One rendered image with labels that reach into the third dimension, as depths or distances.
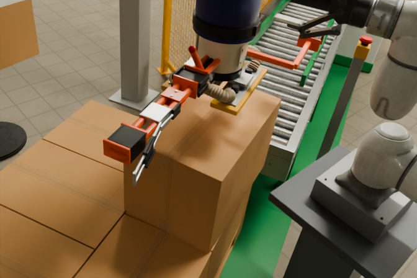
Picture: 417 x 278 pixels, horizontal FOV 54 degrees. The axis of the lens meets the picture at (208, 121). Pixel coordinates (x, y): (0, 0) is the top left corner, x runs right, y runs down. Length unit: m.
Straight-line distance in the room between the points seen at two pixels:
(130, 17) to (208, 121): 1.53
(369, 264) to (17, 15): 2.09
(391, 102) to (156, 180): 0.86
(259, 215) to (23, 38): 1.72
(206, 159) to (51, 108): 2.04
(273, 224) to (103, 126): 1.14
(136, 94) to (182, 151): 1.83
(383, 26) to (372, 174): 0.68
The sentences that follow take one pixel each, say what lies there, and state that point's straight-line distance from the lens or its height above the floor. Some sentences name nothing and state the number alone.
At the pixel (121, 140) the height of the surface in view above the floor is 1.25.
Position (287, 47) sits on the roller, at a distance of 3.25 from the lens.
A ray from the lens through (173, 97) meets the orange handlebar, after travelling 1.18.
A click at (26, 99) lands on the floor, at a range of 3.43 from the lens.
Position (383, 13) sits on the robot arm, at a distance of 0.99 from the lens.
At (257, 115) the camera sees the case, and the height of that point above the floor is 0.94.
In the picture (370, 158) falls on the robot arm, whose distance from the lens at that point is 1.51.
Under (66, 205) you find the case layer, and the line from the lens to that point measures 1.83.
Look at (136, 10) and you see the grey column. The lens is 2.92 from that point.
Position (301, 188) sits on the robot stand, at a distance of 1.70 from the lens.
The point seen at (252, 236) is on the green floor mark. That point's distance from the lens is 2.45.
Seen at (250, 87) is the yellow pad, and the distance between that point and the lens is 1.51.
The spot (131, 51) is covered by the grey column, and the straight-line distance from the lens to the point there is 3.07.
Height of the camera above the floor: 1.90
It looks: 37 degrees down
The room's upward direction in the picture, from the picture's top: 8 degrees clockwise
